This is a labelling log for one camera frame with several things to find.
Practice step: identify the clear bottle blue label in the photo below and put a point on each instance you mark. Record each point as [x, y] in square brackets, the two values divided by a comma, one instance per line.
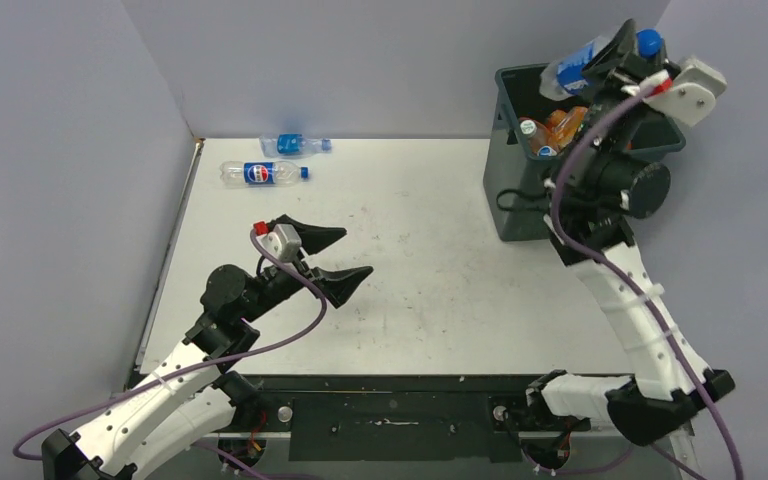
[293, 145]
[562, 78]

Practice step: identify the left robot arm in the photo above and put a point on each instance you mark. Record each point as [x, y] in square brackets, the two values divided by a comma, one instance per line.
[196, 391]

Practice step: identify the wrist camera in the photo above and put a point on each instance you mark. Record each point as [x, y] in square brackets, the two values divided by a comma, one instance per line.
[281, 241]
[687, 97]

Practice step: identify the white knob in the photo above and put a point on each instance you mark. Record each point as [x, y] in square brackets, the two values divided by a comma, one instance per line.
[284, 414]

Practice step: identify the orange label crushed bottle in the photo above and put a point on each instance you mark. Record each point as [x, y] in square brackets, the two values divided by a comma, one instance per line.
[563, 126]

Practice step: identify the aluminium rail frame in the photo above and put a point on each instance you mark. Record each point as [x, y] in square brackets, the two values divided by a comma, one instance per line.
[207, 412]

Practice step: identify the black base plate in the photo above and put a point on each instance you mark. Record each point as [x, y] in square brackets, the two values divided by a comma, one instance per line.
[392, 427]

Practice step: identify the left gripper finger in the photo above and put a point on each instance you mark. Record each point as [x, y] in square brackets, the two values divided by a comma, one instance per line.
[314, 239]
[338, 286]

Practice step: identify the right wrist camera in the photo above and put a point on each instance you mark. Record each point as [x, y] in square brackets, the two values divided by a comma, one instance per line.
[687, 97]

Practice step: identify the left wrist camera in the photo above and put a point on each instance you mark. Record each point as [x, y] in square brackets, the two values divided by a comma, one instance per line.
[281, 241]

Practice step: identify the pepsi bottle blue cap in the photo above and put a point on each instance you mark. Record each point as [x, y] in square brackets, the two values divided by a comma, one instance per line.
[263, 173]

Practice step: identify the large orange label bottle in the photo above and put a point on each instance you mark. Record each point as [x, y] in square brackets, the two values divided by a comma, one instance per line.
[536, 134]

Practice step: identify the dark green trash bin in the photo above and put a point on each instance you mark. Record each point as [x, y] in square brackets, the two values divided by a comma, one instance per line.
[516, 199]

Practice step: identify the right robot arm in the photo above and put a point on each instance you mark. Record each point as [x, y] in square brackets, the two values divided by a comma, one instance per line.
[669, 382]

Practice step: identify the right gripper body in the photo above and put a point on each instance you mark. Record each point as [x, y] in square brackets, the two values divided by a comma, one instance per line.
[610, 97]

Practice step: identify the clear unlabelled bottle blue cap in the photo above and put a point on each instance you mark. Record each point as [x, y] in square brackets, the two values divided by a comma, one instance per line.
[546, 151]

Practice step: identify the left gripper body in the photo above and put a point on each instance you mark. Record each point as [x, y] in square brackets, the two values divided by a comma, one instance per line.
[276, 286]

